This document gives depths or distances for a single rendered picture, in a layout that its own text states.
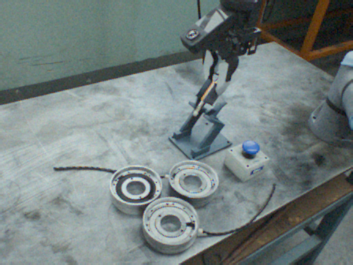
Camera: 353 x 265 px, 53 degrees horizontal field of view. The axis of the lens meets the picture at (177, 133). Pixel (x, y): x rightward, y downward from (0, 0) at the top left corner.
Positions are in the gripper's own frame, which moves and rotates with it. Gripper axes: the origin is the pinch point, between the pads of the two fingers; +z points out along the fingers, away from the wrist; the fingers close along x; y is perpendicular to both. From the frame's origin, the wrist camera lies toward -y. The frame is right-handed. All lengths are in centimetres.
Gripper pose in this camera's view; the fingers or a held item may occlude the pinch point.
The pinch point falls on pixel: (212, 87)
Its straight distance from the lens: 80.3
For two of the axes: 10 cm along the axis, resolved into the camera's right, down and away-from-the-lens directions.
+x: -5.9, -5.7, 5.7
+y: 8.0, -3.1, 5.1
